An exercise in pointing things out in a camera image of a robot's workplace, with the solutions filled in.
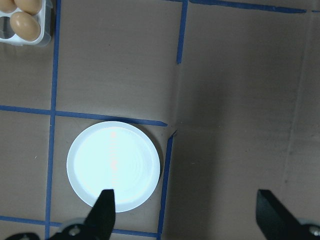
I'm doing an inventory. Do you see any white bowl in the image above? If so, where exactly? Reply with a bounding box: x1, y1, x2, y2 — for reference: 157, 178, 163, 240
66, 120, 161, 213

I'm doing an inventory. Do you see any brown egg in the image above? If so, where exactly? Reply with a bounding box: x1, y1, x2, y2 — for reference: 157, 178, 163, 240
14, 0, 43, 15
0, 0, 17, 14
9, 11, 41, 42

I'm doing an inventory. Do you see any clear plastic egg box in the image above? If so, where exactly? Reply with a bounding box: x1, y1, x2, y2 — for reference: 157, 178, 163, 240
0, 0, 54, 47

